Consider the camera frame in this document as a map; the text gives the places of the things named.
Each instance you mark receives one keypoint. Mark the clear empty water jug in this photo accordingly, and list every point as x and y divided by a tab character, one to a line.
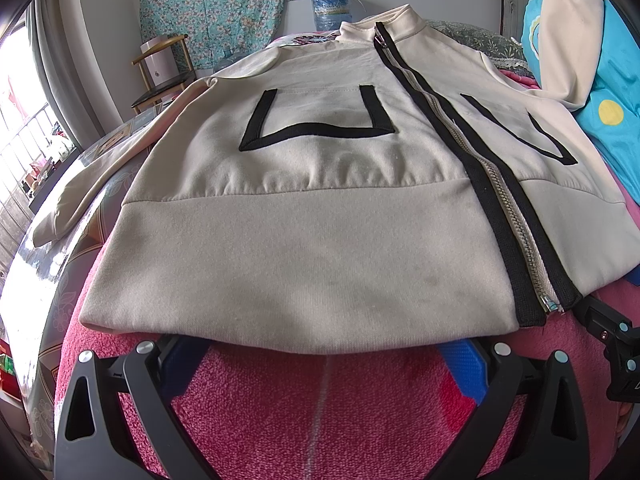
225	62

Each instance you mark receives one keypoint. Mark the teal floral wall cloth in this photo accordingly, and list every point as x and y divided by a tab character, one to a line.
215	10

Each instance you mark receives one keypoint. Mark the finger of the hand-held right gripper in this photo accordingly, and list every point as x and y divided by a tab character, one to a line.
597	320

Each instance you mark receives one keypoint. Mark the grey leaf pillow with lace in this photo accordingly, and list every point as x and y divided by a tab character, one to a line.
480	40

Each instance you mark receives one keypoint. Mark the window railing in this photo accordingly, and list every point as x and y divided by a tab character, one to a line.
30	145

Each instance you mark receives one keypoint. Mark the pink flower blanket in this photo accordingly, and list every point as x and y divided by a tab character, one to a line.
320	410

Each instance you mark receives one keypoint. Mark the grey curtain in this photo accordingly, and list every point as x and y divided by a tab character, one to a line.
55	60

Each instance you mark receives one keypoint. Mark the red bag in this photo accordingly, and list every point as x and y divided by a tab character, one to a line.
7	380

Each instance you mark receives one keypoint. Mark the blue water jug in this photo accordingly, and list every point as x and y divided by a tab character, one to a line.
330	10

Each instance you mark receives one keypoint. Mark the wooden chair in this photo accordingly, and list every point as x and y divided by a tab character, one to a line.
160	90

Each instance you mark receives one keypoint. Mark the white box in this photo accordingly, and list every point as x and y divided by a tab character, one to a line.
157	65

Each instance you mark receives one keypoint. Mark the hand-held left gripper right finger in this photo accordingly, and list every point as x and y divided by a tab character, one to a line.
470	370

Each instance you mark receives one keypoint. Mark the cream zip jacket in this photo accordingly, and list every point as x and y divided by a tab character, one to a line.
300	240

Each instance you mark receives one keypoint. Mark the cyan printed quilt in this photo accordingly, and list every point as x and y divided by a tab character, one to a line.
615	70

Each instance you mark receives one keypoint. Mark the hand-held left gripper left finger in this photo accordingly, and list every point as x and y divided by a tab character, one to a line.
177	366

